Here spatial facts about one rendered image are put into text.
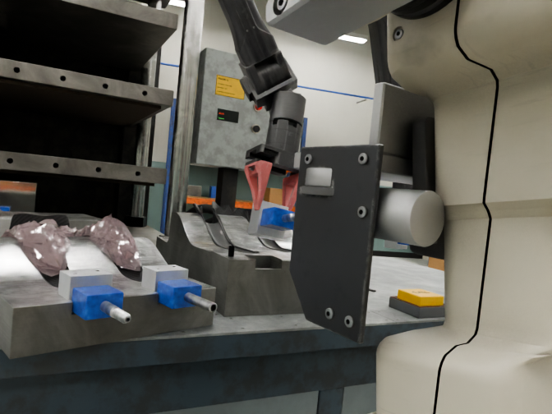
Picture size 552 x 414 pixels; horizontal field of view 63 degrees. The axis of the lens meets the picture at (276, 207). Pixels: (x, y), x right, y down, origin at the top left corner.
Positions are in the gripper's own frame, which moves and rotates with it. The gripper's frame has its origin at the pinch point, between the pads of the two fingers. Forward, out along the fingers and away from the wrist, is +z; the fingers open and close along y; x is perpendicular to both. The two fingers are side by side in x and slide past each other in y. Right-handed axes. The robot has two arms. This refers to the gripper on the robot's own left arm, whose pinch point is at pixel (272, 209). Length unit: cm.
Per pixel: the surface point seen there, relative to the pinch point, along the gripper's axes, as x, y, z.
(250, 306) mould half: -0.6, 0.6, 16.1
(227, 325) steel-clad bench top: 3.2, 5.7, 19.0
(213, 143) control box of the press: -81, -13, -33
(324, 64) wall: -563, -330, -381
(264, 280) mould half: 0.1, -0.6, 11.7
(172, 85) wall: -624, -94, -276
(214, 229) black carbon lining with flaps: -25.7, 0.1, 2.4
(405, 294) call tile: 0.9, -29.9, 9.9
